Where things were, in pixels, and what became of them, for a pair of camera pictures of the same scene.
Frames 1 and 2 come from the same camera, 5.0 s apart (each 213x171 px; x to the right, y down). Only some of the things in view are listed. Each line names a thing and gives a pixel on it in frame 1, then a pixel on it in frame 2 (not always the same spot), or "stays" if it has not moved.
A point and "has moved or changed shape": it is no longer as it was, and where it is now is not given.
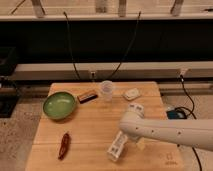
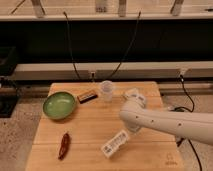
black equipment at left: x=9 y=87 stays
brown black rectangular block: x=86 y=98 stays
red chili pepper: x=64 y=146 stays
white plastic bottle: x=116 y=146 has moved or changed shape
